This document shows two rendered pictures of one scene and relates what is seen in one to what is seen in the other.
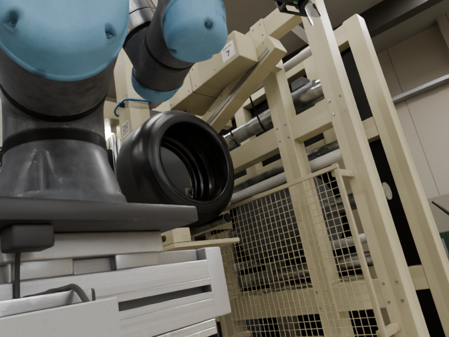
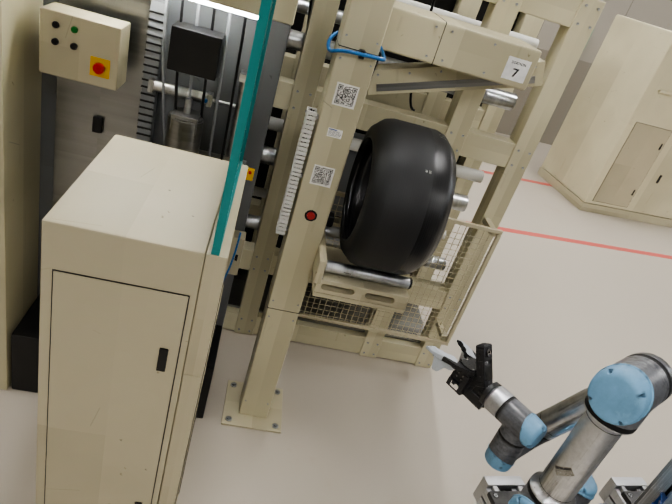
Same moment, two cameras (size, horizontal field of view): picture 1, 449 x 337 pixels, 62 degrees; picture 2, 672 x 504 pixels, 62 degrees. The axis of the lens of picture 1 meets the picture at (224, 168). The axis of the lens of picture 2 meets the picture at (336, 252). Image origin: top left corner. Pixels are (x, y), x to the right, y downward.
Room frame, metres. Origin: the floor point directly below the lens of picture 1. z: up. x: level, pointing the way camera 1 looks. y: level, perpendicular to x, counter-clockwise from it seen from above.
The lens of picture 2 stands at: (0.75, 1.95, 1.96)
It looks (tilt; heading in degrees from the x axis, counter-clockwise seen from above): 29 degrees down; 303
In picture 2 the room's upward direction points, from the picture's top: 18 degrees clockwise
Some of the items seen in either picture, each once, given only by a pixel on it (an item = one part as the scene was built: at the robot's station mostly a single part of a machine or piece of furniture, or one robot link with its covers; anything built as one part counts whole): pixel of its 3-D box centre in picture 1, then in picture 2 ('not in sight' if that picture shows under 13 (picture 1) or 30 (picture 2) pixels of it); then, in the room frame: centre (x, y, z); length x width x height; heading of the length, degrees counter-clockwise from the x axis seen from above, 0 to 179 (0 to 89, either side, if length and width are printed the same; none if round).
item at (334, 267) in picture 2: not in sight; (367, 274); (1.64, 0.35, 0.90); 0.35 x 0.05 x 0.05; 45
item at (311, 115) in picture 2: not in sight; (296, 174); (1.95, 0.53, 1.19); 0.05 x 0.04 x 0.48; 135
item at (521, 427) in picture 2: not in sight; (521, 423); (0.88, 0.70, 1.04); 0.11 x 0.08 x 0.09; 170
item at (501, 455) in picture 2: not in sight; (508, 446); (0.88, 0.68, 0.94); 0.11 x 0.08 x 0.11; 80
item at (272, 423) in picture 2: not in sight; (253, 404); (1.91, 0.45, 0.01); 0.27 x 0.27 x 0.02; 45
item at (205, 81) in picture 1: (215, 78); (450, 42); (1.87, -0.05, 1.71); 0.61 x 0.25 x 0.15; 45
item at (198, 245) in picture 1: (185, 249); (355, 275); (1.75, 0.25, 0.80); 0.37 x 0.36 x 0.02; 135
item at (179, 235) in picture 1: (158, 243); (360, 288); (1.65, 0.35, 0.83); 0.36 x 0.09 x 0.06; 45
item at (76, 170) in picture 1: (59, 186); not in sight; (0.42, 0.20, 0.77); 0.15 x 0.15 x 0.10
